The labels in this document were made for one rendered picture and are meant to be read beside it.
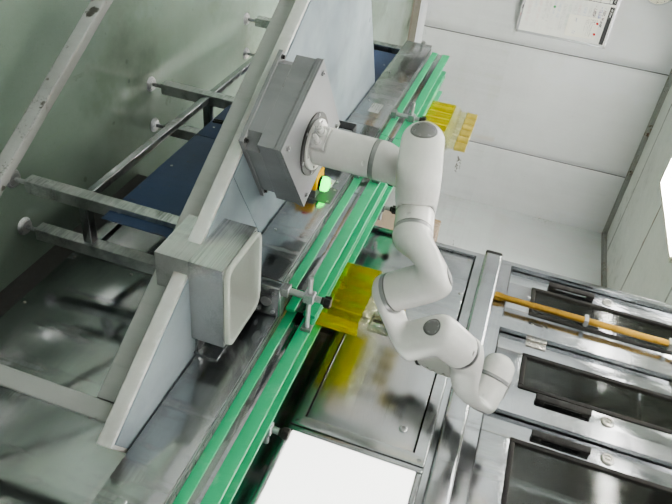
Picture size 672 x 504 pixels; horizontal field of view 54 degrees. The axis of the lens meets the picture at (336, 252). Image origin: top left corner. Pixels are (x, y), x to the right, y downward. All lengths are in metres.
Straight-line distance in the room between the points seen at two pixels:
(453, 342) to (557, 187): 6.81
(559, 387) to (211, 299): 1.04
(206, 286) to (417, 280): 0.43
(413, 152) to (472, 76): 6.26
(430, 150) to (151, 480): 0.86
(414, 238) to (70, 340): 1.03
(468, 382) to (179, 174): 1.06
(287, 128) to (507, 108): 6.36
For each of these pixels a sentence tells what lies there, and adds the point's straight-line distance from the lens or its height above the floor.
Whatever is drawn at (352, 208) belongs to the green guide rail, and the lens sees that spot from 1.91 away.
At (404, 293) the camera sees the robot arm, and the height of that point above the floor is 1.19.
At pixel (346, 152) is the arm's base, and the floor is 0.96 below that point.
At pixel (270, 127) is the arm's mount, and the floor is 0.81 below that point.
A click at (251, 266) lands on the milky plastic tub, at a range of 1.53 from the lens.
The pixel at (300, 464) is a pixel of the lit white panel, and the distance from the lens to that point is 1.60.
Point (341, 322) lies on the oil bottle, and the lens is 1.72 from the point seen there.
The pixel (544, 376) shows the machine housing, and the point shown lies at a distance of 2.00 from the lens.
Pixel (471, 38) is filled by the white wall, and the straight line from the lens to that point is 7.51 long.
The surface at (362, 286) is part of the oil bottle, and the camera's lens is 1.81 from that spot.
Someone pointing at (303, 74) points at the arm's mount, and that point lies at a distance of 1.53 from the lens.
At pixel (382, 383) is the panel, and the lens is 1.78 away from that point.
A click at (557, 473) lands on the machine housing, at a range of 1.80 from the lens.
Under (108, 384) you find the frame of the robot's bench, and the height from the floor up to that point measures 0.67.
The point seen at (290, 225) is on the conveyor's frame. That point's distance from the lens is 1.78.
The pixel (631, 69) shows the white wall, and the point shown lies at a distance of 7.55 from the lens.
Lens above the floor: 1.29
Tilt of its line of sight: 11 degrees down
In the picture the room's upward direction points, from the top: 106 degrees clockwise
